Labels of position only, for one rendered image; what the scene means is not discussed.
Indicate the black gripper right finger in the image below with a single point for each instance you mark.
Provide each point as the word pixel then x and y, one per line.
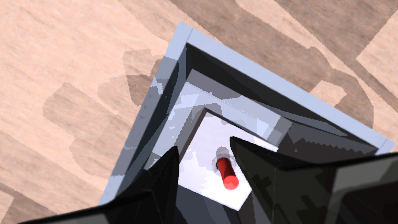
pixel 292 191

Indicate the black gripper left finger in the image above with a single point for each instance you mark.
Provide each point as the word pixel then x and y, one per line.
pixel 151 199

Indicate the dark red peg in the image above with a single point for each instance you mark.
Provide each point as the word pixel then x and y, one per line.
pixel 229 178

